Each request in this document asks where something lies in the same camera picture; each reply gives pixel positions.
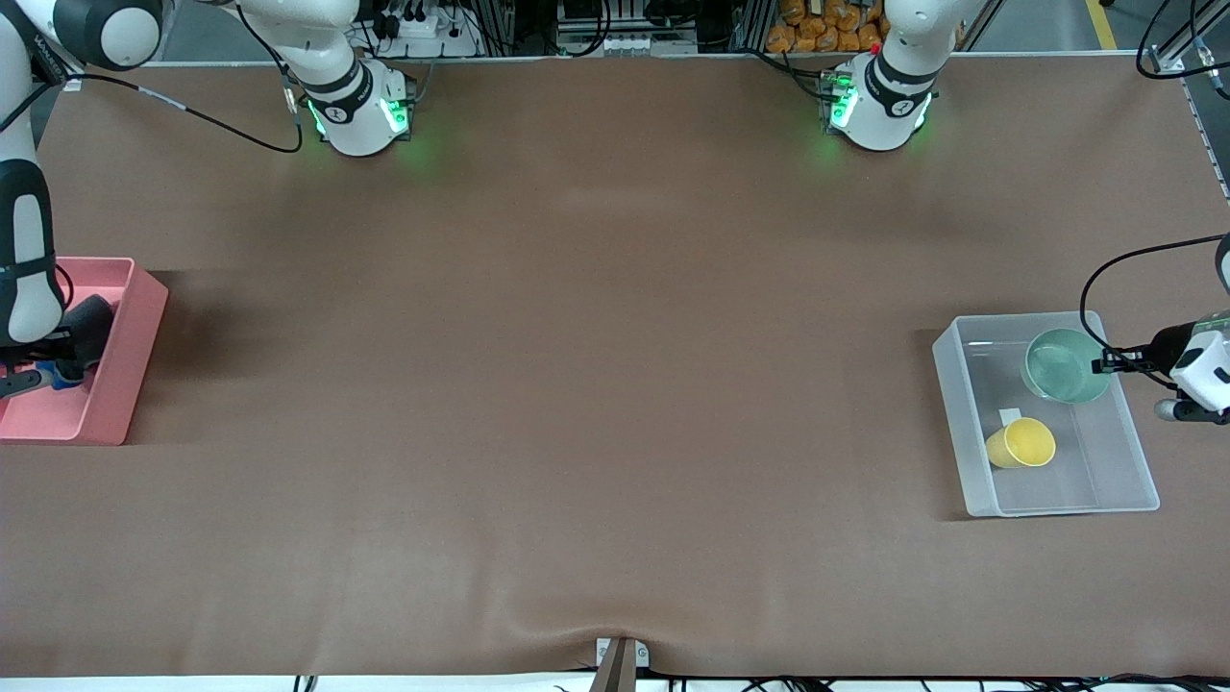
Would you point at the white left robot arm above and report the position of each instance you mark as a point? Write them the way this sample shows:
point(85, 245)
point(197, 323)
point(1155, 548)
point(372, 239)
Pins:
point(879, 120)

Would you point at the grey and blue cloth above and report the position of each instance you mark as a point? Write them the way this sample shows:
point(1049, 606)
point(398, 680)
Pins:
point(91, 332)

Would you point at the white power strip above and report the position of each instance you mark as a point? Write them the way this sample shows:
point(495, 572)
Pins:
point(423, 34)

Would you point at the light green bowl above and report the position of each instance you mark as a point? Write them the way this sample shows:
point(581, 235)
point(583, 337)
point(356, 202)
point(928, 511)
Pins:
point(1062, 365)

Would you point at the clear plastic bin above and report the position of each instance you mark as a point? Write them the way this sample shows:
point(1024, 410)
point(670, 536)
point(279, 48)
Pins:
point(1105, 471)

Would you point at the aluminium frame post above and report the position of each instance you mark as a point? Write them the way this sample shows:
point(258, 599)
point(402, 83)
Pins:
point(1206, 125)

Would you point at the white paper label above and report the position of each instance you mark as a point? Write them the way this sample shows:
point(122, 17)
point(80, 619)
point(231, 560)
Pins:
point(1009, 415)

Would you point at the pink plastic bin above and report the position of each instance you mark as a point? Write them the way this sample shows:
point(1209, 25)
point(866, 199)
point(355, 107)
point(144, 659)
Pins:
point(115, 384)

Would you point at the brown table cover mat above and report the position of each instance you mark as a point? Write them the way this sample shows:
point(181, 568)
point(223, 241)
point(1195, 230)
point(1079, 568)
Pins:
point(615, 384)

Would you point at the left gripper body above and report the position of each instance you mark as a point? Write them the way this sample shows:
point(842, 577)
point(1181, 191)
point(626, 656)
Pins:
point(1167, 348)

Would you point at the metal table clamp bracket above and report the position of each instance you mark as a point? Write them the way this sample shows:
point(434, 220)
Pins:
point(605, 654)

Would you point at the yellow cup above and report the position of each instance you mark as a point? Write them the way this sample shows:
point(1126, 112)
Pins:
point(1023, 444)

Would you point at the bag of orange items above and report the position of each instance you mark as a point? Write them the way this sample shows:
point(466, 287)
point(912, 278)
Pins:
point(817, 29)

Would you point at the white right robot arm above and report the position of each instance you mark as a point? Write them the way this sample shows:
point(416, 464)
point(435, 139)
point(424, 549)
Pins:
point(24, 288)

